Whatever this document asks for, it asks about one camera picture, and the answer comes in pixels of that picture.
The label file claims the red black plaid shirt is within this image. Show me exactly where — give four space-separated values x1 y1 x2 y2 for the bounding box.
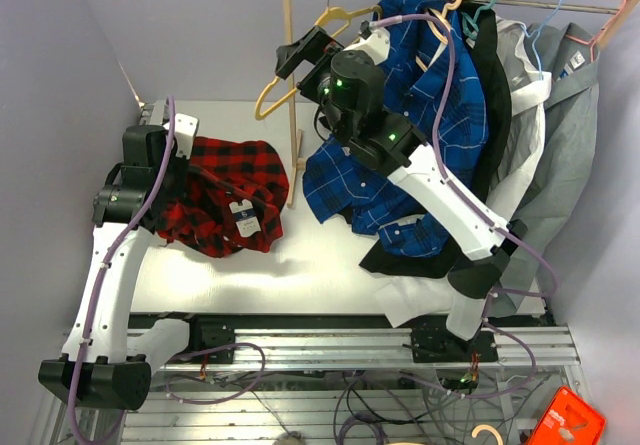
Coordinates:
157 137 289 258

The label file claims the yellow velvet hanger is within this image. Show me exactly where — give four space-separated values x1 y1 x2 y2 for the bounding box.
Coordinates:
254 0 384 121

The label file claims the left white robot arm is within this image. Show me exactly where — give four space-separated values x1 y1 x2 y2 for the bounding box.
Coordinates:
38 114 204 411

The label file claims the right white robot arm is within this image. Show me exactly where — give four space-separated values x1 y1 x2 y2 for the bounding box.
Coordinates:
275 26 527 361

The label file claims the blue plaid shirt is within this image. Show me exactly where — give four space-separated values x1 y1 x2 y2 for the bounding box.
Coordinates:
302 0 490 259

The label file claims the cream plastic hanger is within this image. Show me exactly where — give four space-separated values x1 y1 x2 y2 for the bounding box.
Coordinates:
415 0 463 72

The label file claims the light blue plastic hanger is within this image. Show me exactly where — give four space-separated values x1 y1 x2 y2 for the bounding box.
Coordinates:
523 0 564 80

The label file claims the white shirt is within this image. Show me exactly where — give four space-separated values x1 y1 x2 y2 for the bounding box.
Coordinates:
375 17 551 339

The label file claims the grey shirt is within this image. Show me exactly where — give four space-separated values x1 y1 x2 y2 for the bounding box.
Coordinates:
489 22 600 316

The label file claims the pink plastic hanger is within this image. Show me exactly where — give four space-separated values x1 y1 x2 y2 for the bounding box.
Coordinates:
567 0 628 62

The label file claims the cream hanger on floor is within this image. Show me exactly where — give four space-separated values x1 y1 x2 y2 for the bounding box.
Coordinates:
471 424 504 445

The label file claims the white paper price tag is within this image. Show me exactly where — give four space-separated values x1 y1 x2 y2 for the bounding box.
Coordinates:
229 199 261 238

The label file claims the orange plastic box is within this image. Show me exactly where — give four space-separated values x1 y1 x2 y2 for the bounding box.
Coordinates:
527 386 607 445

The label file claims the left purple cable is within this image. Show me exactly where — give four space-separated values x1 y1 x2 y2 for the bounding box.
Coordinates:
67 95 177 445

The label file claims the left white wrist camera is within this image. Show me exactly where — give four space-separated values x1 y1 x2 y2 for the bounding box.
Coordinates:
174 113 199 160

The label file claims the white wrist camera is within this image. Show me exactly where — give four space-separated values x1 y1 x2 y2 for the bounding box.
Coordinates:
174 113 199 160
345 21 391 65

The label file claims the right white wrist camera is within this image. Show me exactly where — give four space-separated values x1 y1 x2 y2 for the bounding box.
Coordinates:
345 21 391 65

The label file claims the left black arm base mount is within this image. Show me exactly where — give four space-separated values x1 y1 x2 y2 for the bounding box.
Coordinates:
187 315 236 364

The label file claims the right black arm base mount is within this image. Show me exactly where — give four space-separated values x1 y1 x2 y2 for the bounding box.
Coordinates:
403 326 498 363

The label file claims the aluminium rail frame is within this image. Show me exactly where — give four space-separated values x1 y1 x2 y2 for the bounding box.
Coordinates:
35 314 589 444

